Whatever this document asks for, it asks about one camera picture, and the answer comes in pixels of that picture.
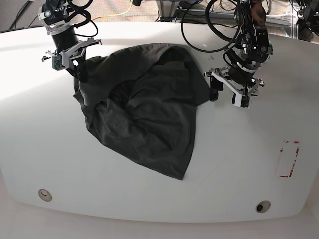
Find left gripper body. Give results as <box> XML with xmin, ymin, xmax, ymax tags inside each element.
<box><xmin>204</xmin><ymin>63</ymin><xmax>265</xmax><ymax>97</ymax></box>

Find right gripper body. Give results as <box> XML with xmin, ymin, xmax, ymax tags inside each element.
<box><xmin>41</xmin><ymin>31</ymin><xmax>102</xmax><ymax>69</ymax></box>

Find dark grey t-shirt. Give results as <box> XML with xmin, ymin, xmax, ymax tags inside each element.
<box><xmin>74</xmin><ymin>43</ymin><xmax>209</xmax><ymax>180</ymax></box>

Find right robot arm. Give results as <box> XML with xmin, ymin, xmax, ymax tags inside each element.
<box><xmin>38</xmin><ymin>0</ymin><xmax>102</xmax><ymax>82</ymax></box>

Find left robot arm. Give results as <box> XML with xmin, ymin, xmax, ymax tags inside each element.
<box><xmin>205</xmin><ymin>0</ymin><xmax>273</xmax><ymax>108</ymax></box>

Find red tape rectangle marking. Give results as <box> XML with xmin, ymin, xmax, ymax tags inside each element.
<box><xmin>277</xmin><ymin>140</ymin><xmax>300</xmax><ymax>178</ymax></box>

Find right table grommet hole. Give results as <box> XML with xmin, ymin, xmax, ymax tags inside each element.
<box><xmin>255</xmin><ymin>201</ymin><xmax>271</xmax><ymax>214</ymax></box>

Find table grommet hole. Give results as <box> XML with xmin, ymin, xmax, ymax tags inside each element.
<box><xmin>255</xmin><ymin>201</ymin><xmax>271</xmax><ymax>214</ymax></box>
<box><xmin>38</xmin><ymin>189</ymin><xmax>52</xmax><ymax>202</ymax></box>

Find left table grommet hole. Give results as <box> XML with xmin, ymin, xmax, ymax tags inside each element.
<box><xmin>38</xmin><ymin>189</ymin><xmax>52</xmax><ymax>202</ymax></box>

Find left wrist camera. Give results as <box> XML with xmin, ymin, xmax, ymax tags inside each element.
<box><xmin>232</xmin><ymin>93</ymin><xmax>252</xmax><ymax>109</ymax></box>

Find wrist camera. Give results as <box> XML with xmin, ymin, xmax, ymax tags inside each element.
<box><xmin>51</xmin><ymin>54</ymin><xmax>65</xmax><ymax>71</ymax></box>
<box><xmin>232</xmin><ymin>93</ymin><xmax>252</xmax><ymax>109</ymax></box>

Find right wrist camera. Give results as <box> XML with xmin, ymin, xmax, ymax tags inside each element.
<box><xmin>51</xmin><ymin>54</ymin><xmax>65</xmax><ymax>71</ymax></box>

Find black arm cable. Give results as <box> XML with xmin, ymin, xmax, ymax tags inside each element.
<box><xmin>180</xmin><ymin>0</ymin><xmax>245</xmax><ymax>53</ymax></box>

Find yellow cable on floor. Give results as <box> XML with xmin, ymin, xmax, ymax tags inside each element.
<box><xmin>92</xmin><ymin>0</ymin><xmax>133</xmax><ymax>22</ymax></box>

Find black cables on floor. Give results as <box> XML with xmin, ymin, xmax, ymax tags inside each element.
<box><xmin>0</xmin><ymin>0</ymin><xmax>45</xmax><ymax>33</ymax></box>

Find aluminium frame stand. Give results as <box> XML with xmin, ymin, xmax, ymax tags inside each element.
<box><xmin>156</xmin><ymin>0</ymin><xmax>300</xmax><ymax>39</ymax></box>

